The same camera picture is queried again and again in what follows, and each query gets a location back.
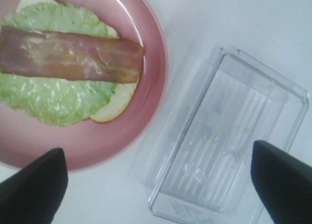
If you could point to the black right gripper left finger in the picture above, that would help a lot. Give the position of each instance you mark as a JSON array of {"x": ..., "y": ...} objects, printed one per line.
[{"x": 33, "y": 195}]

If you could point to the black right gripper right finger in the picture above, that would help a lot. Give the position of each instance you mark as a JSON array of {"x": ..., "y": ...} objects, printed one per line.
[{"x": 283, "y": 183}]

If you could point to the green lettuce leaf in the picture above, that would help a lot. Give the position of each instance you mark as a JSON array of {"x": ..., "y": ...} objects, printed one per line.
[{"x": 56, "y": 99}]

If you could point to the bread slice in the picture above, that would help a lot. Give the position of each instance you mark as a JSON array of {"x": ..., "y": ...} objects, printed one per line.
[{"x": 117, "y": 104}]

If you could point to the bacon strip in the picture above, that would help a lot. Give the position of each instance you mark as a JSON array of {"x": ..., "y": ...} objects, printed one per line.
[{"x": 70, "y": 56}]

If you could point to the pink round plate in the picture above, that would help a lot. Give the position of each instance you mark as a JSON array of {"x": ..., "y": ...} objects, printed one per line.
[{"x": 23, "y": 138}]

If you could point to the clear plastic right bin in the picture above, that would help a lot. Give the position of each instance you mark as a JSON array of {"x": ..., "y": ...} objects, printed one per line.
[{"x": 195, "y": 158}]

